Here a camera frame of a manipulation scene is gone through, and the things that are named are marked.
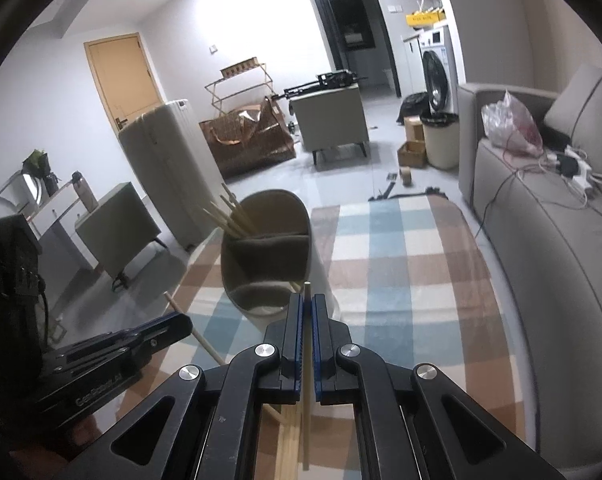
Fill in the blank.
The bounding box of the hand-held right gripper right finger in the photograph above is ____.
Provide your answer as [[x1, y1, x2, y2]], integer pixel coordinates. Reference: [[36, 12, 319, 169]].
[[312, 294, 566, 480]]

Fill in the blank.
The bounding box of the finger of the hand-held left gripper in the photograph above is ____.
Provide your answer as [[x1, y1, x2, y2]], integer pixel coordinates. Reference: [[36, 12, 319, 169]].
[[56, 312, 194, 361]]

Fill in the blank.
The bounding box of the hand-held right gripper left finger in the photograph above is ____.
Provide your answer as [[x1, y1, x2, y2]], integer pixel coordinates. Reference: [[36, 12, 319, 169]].
[[68, 292, 304, 480]]

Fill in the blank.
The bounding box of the single wooden chopstick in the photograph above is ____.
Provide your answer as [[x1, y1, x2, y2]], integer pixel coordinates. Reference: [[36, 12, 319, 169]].
[[163, 292, 284, 423]]

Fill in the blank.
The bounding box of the pile of wooden chopsticks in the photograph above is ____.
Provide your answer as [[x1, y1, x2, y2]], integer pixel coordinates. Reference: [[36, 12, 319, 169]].
[[276, 402, 304, 480]]

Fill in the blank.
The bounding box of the grey white utensil holder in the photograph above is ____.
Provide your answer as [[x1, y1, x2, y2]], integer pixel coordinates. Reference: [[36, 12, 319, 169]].
[[220, 189, 339, 331]]

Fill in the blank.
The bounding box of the bunch of wooden chopsticks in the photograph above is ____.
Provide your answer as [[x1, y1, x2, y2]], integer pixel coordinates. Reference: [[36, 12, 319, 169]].
[[201, 183, 262, 240]]

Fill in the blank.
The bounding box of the white drawer cabinet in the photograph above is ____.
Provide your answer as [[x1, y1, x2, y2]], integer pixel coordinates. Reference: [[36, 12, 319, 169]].
[[28, 187, 99, 273]]

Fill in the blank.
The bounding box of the brown water bottle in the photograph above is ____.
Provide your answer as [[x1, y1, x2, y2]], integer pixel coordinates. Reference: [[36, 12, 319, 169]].
[[71, 171, 98, 213]]

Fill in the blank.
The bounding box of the potted plant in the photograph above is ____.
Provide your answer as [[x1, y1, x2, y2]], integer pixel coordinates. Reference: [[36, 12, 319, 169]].
[[24, 149, 59, 196]]

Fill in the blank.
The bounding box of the checked tablecloth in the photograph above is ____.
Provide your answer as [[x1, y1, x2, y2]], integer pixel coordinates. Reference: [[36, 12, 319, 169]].
[[116, 195, 526, 480]]

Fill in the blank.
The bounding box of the beige hard suitcase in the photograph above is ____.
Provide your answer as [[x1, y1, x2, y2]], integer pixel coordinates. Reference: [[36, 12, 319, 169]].
[[118, 99, 229, 251]]

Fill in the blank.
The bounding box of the brown patterned bag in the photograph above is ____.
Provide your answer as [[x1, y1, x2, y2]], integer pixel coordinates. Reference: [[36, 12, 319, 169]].
[[199, 99, 297, 179]]

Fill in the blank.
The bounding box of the open cardboard box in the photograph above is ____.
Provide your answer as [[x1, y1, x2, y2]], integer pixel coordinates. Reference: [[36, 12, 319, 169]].
[[397, 140, 428, 168]]

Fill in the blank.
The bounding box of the grey cabinet with legs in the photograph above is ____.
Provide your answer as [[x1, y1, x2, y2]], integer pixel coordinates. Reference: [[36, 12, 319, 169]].
[[289, 84, 371, 168]]

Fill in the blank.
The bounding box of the wooden door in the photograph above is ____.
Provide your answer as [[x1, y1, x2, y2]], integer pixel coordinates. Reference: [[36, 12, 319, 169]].
[[84, 32, 167, 138]]

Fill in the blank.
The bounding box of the beige trash bin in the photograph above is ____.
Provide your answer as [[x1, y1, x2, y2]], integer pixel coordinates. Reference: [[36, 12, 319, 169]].
[[420, 111, 460, 170]]

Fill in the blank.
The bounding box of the grey sofa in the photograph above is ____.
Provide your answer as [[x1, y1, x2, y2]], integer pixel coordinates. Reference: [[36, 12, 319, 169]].
[[456, 64, 602, 441]]

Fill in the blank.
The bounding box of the black trash bag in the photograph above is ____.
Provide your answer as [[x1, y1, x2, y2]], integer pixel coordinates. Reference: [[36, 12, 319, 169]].
[[396, 91, 429, 126]]

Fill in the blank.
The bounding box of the black tripod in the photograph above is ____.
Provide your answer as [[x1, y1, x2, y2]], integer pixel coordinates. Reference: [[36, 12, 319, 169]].
[[271, 71, 369, 101]]

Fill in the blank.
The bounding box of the wooden folding rack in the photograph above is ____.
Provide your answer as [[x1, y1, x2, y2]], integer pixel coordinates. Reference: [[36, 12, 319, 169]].
[[204, 62, 287, 116]]

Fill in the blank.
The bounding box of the wooden slotted tray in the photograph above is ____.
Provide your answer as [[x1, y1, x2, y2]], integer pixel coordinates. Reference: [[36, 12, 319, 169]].
[[220, 57, 259, 78]]

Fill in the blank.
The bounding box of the white red plastic bag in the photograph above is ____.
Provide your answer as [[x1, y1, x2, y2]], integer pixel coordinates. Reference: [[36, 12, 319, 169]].
[[481, 89, 544, 157]]

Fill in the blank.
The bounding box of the white washing machine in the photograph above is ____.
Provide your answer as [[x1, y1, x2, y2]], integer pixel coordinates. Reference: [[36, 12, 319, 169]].
[[421, 25, 462, 113]]

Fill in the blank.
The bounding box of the white power strip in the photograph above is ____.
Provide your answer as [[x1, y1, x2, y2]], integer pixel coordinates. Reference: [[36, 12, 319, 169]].
[[563, 145, 594, 191]]

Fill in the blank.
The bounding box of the black framed doorway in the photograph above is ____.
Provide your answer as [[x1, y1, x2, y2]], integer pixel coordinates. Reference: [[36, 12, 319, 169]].
[[303, 0, 402, 98]]

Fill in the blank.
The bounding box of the yellow box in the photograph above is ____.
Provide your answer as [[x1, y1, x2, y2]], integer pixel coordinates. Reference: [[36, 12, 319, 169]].
[[406, 10, 447, 26]]

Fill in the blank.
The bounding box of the grey sofa cushion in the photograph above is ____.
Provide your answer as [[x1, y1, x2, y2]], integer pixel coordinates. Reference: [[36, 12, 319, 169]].
[[543, 64, 602, 151]]

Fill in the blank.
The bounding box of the curved metal frame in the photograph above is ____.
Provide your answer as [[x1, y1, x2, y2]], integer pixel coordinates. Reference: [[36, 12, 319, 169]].
[[0, 170, 44, 221]]

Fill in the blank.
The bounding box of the black strap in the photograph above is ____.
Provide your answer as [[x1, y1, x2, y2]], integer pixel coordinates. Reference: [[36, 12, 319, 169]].
[[368, 180, 449, 203]]

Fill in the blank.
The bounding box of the black cable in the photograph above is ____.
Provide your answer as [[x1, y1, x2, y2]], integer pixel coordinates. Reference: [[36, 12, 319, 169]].
[[473, 165, 546, 241]]

